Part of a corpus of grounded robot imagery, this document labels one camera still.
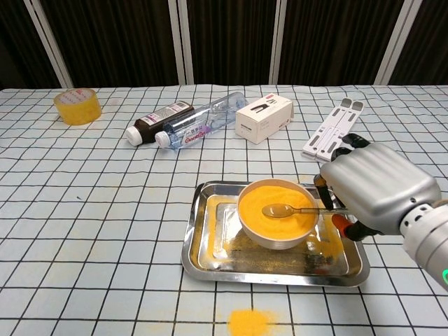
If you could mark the clear plastic water bottle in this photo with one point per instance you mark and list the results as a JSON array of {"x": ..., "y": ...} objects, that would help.
[{"x": 197, "y": 125}]

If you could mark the yellow packing tape roll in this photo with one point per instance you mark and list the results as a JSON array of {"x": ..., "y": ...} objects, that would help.
[{"x": 78, "y": 112}]

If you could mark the dark folding screen white frames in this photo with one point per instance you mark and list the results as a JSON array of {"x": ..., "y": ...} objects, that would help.
[{"x": 115, "y": 42}]

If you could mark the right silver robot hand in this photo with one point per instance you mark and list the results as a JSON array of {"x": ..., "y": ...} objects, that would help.
[{"x": 378, "y": 185}]

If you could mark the large stainless steel tray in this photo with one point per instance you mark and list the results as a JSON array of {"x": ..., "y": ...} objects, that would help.
[{"x": 273, "y": 279}]

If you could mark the small stainless steel tray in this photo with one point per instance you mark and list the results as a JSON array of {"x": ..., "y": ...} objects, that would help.
[{"x": 217, "y": 227}]

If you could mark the white cardboard product box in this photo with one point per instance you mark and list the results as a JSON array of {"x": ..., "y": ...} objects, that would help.
[{"x": 259, "y": 123}]

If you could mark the brown medicine bottle white cap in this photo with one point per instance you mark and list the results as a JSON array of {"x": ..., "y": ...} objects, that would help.
[{"x": 154, "y": 123}]

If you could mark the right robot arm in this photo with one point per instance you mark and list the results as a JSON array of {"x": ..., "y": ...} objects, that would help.
[{"x": 427, "y": 238}]

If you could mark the beige bowl of yellow powder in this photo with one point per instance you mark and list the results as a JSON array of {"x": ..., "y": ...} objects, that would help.
[{"x": 259, "y": 224}]

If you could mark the spilled yellow powder pile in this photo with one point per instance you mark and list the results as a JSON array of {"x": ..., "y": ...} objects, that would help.
[{"x": 248, "y": 323}]

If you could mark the white folding laptop stand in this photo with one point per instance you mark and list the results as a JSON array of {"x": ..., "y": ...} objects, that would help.
[{"x": 323, "y": 138}]

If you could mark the silver spoon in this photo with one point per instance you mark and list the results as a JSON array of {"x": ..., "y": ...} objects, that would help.
[{"x": 276, "y": 211}]

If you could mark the white black checked tablecloth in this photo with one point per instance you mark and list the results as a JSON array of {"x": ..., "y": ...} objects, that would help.
[{"x": 87, "y": 210}]

